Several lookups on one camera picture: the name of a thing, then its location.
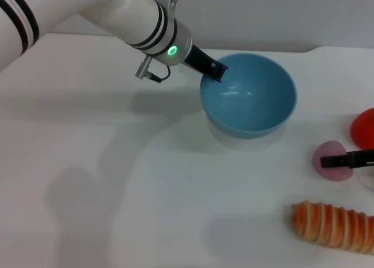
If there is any pink toy peach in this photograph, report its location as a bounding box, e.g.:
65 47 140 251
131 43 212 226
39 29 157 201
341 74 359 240
312 140 354 182

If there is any black wrist cable with plugs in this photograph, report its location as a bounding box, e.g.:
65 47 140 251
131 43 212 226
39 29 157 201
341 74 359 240
134 55 172 84

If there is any red toy fruit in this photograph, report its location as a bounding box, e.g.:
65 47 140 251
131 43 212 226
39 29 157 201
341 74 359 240
350 107 374 149

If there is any blue bowl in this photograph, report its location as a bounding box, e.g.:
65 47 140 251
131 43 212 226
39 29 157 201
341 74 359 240
199 53 298 140

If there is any orange striped toy bread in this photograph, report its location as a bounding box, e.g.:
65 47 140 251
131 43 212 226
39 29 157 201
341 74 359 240
292 200 374 255

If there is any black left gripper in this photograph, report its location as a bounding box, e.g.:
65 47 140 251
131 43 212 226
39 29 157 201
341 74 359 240
183 44 229 83

